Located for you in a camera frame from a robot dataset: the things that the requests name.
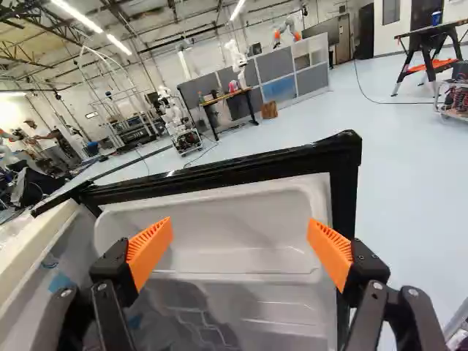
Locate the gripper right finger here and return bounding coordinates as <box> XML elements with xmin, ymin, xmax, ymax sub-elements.
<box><xmin>306</xmin><ymin>218</ymin><xmax>453</xmax><ymax>351</ymax></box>

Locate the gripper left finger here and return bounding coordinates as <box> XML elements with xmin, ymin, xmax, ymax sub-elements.
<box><xmin>33</xmin><ymin>216</ymin><xmax>175</xmax><ymax>351</ymax></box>

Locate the black-framed white fridge door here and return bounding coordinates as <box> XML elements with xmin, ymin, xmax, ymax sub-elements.
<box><xmin>78</xmin><ymin>129</ymin><xmax>363</xmax><ymax>351</ymax></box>

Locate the white robot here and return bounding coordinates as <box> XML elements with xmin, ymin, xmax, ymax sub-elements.
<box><xmin>156</xmin><ymin>85</ymin><xmax>204</xmax><ymax>158</ymax></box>

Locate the person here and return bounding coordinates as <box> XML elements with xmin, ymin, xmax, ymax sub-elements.
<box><xmin>30</xmin><ymin>127</ymin><xmax>76</xmax><ymax>166</ymax></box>

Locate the black-legged wooden-top desk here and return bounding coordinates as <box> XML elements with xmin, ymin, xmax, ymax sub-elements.
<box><xmin>198</xmin><ymin>86</ymin><xmax>261</xmax><ymax>142</ymax></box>

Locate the grey office partition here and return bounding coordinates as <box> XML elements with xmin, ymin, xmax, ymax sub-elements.
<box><xmin>176</xmin><ymin>31</ymin><xmax>331</xmax><ymax>113</ymax></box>

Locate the metal wheeled cart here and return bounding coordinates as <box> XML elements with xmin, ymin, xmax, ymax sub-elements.
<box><xmin>432</xmin><ymin>60</ymin><xmax>468</xmax><ymax>124</ymax></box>

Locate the black folding workbench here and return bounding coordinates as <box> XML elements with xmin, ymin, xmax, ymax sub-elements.
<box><xmin>389</xmin><ymin>17</ymin><xmax>468</xmax><ymax>98</ymax></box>

